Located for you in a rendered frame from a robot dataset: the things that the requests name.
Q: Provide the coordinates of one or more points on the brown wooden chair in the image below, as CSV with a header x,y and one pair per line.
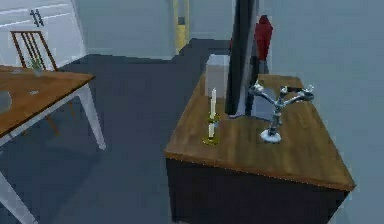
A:
x,y
33,46

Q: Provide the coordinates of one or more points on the small glass vase with plant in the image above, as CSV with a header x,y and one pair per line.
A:
x,y
36,68

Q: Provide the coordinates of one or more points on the white box bin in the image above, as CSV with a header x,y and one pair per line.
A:
x,y
216,73

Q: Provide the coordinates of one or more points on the dark cabinet with wooden top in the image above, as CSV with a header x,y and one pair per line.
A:
x,y
253,156

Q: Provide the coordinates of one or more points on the silver branched candelabra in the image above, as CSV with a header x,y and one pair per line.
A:
x,y
276,113

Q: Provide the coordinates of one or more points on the white candle in brass holder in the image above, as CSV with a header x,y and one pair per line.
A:
x,y
212,110

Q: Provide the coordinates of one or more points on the yellow door frame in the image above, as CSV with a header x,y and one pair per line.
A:
x,y
181,26

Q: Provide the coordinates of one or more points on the wooden table with white legs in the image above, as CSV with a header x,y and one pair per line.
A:
x,y
36,96

